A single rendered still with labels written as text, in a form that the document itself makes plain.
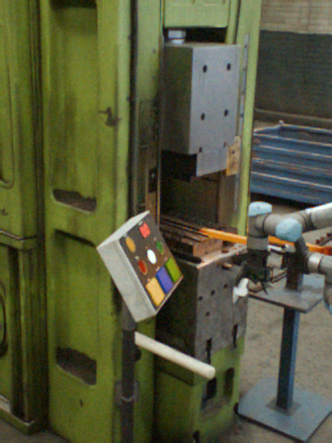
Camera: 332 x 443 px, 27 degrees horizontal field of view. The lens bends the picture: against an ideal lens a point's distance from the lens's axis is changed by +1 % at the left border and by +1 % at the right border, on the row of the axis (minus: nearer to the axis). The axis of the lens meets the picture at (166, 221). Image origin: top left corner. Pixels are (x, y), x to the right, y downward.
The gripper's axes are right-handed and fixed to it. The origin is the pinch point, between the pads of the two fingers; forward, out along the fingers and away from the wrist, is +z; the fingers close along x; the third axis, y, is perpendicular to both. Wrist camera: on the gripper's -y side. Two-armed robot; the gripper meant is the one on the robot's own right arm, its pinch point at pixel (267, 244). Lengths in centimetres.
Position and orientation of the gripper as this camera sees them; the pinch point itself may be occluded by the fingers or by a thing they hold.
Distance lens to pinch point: 270.5
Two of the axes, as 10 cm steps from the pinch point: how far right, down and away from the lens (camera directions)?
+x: 6.6, -2.3, 7.1
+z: -7.5, -2.0, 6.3
